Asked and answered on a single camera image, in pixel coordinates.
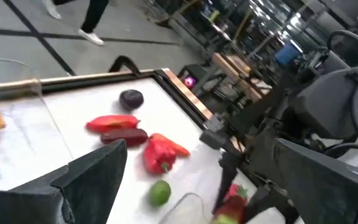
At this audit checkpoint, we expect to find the person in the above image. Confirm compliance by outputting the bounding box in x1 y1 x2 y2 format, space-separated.
42 0 110 47

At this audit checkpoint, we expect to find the black arched chair handle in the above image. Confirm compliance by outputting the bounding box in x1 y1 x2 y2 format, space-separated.
108 55 143 77

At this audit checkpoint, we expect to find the blue plastic crate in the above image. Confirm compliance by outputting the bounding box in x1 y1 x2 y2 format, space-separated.
273 41 305 65

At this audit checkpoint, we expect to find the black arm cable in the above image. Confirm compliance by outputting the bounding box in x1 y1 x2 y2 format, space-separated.
326 29 358 152

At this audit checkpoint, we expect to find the green bell pepper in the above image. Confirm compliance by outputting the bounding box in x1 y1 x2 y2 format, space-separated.
212 214 239 224

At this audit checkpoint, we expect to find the wooden workbench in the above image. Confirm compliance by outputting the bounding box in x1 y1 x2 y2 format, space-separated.
211 52 273 101

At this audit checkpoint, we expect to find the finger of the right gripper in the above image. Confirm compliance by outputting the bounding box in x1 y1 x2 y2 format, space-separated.
243 182 300 224
212 152 239 216

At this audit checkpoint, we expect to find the bright red long pepper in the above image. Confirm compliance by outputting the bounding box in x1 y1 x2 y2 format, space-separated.
85 114 140 134

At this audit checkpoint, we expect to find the dark purple onion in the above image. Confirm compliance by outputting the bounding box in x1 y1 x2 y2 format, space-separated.
119 89 145 111

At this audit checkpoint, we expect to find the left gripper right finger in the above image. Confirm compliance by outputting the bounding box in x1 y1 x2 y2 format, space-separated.
272 138 358 224

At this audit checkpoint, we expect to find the clear plastic bin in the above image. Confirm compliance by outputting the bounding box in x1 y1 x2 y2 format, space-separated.
158 192 213 224
0 55 74 187

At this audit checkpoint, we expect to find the green lime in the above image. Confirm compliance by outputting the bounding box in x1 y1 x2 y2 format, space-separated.
148 180 172 207

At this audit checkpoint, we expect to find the orange carrot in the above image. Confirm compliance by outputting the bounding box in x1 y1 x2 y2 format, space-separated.
150 133 191 157

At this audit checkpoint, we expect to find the computer box with pink light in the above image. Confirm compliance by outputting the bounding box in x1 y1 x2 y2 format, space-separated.
178 64 206 91

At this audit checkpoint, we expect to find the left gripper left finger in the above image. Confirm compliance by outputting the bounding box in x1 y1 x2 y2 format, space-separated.
0 139 129 224

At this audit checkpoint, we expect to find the red bell pepper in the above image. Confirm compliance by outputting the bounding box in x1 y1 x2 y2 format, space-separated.
142 138 178 175

